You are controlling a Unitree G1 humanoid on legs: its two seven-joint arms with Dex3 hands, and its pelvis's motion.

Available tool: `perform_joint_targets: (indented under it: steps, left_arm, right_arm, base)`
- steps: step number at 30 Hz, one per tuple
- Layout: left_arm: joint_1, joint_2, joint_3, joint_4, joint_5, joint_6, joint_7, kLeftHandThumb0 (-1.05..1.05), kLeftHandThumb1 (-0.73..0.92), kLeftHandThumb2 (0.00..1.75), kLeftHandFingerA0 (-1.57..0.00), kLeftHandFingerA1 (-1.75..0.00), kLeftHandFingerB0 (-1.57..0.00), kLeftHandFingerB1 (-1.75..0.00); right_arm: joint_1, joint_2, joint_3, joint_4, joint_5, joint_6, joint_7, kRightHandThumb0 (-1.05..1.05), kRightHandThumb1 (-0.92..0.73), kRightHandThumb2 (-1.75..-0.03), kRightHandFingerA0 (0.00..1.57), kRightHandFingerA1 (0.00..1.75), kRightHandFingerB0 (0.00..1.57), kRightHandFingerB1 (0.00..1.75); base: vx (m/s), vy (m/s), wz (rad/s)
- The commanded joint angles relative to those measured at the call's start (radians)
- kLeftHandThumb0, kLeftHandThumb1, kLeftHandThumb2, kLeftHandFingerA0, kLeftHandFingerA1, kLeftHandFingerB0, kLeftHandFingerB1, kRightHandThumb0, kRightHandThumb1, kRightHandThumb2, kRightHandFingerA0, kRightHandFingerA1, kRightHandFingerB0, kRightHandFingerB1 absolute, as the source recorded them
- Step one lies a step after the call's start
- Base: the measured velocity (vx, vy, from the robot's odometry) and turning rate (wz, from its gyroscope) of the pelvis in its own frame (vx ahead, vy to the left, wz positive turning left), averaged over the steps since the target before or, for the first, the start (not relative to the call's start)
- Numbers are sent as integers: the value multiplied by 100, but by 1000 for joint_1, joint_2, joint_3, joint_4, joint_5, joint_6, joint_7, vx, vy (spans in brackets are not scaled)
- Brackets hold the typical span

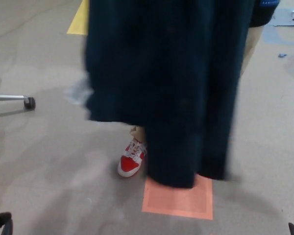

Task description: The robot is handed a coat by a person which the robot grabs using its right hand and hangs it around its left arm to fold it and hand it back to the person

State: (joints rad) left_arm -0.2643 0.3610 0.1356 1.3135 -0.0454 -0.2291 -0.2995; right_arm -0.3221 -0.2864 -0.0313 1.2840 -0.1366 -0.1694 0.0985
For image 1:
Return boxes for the khaki cargo trousers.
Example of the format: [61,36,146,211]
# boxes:
[129,24,264,143]

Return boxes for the chair leg with caster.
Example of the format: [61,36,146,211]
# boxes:
[0,94,37,110]

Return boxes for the black sweater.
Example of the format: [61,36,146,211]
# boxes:
[249,0,276,28]

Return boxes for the dark teal coat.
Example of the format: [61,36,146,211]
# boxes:
[84,0,258,189]

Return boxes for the yellow floor tape patch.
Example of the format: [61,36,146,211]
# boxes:
[66,0,90,35]

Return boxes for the blue floor tape patch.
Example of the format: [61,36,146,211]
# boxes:
[262,8,294,46]

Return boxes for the orange floor tape square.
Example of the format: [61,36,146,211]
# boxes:
[141,175,214,220]

